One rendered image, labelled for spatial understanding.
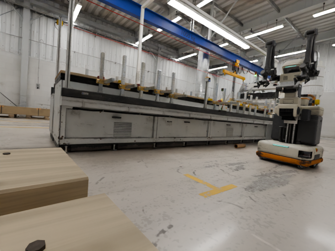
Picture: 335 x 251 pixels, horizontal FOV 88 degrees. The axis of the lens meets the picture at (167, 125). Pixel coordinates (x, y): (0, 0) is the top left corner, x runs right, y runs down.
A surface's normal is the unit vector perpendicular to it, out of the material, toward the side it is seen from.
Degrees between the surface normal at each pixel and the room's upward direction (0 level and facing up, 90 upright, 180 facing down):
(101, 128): 89
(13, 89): 90
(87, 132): 90
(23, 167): 0
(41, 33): 90
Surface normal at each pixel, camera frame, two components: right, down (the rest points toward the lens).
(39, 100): 0.60, 0.09
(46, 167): 0.09, -0.99
